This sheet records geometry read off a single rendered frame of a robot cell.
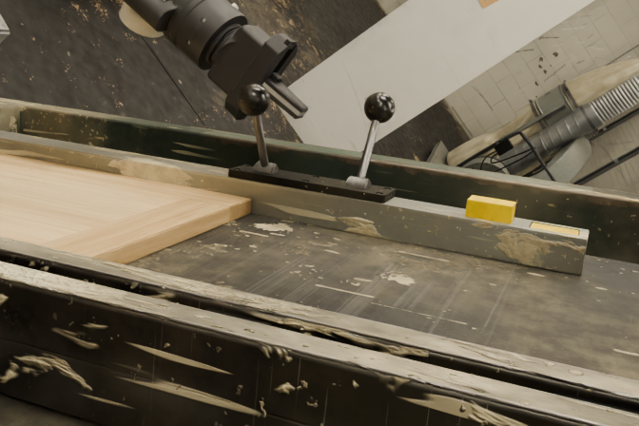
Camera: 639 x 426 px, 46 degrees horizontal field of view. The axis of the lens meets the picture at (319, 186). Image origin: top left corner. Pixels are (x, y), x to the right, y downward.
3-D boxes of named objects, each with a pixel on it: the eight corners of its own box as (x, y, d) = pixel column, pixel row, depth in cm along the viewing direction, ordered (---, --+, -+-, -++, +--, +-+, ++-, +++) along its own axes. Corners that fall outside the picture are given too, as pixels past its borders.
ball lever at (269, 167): (260, 166, 96) (242, 74, 88) (287, 171, 95) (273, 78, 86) (246, 184, 93) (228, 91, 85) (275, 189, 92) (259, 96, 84)
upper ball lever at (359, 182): (344, 198, 91) (371, 99, 95) (375, 203, 90) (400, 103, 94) (337, 186, 88) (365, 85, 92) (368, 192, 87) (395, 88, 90)
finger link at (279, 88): (298, 114, 93) (261, 82, 94) (307, 113, 96) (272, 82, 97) (304, 105, 93) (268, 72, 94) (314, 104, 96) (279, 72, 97)
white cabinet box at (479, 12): (300, 82, 526) (567, -109, 448) (347, 151, 531) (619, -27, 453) (272, 98, 470) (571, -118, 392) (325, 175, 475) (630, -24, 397)
